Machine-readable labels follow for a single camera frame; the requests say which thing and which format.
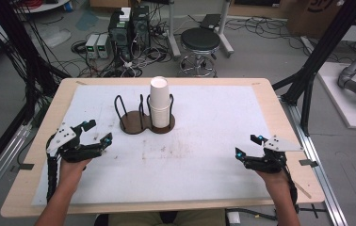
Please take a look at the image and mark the person's right hand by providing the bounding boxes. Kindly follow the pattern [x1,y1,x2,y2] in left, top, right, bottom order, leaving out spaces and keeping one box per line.
[255,170,292,198]

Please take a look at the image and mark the white table mat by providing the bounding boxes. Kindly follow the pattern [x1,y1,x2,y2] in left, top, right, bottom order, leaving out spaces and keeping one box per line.
[31,84,273,207]

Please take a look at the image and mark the aluminium rail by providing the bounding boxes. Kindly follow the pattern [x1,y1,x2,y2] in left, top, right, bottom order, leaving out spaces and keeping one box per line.
[0,123,33,209]
[280,96,349,226]

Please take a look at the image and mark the brown wire cup holder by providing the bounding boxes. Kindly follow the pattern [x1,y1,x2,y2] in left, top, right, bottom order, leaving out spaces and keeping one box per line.
[113,93,176,136]

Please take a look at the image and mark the white floor board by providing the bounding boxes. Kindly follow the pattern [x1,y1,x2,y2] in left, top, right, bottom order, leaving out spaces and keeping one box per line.
[316,61,356,130]

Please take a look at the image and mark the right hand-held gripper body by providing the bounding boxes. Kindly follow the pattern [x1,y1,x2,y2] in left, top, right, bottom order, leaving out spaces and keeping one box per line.
[244,135,304,174]

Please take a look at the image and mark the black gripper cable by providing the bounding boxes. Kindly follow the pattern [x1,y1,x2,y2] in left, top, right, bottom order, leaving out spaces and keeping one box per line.
[45,133,60,203]
[281,166,300,215]

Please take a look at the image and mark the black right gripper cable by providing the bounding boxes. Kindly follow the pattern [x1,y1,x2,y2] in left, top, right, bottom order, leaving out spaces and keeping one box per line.
[281,166,300,215]

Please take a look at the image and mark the grey power supply unit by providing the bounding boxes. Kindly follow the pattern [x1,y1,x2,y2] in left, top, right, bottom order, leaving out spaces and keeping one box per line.
[84,34,100,59]
[96,33,112,59]

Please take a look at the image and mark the white metal stand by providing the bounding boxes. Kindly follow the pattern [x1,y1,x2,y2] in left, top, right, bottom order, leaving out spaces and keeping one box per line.
[166,0,235,60]

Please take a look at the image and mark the person's khaki trousers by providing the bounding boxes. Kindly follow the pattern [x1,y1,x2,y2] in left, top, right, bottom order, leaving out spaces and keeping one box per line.
[107,209,227,226]

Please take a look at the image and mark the black floor cable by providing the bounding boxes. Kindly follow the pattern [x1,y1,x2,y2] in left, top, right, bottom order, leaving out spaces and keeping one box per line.
[225,207,278,221]

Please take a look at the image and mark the white paper cup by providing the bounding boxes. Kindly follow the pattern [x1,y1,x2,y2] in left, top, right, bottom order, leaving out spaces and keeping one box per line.
[149,75,170,110]
[149,103,171,129]

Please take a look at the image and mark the black round stool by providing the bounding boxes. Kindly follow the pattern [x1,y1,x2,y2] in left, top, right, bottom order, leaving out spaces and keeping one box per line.
[178,27,222,78]

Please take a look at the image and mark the cardboard box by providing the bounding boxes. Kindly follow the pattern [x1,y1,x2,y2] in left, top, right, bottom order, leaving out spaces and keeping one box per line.
[286,0,356,40]

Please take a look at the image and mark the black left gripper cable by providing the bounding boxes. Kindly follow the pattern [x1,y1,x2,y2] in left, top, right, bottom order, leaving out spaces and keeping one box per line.
[45,133,60,203]

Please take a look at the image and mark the black computer tower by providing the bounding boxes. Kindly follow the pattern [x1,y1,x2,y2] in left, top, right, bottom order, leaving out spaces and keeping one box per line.
[107,5,151,61]

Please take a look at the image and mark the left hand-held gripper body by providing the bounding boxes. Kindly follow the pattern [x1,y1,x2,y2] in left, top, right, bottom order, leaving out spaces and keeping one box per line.
[45,122,105,164]

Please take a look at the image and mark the black frame post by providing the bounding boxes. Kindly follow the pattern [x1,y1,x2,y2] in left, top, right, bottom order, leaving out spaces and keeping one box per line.
[271,0,356,137]
[0,0,72,186]

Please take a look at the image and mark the grey tape strip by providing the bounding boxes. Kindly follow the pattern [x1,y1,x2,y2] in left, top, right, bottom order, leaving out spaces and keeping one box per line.
[9,163,36,173]
[299,158,319,169]

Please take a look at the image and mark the person's left hand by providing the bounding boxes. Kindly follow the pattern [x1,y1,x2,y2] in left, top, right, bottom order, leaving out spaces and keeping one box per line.
[57,157,92,193]

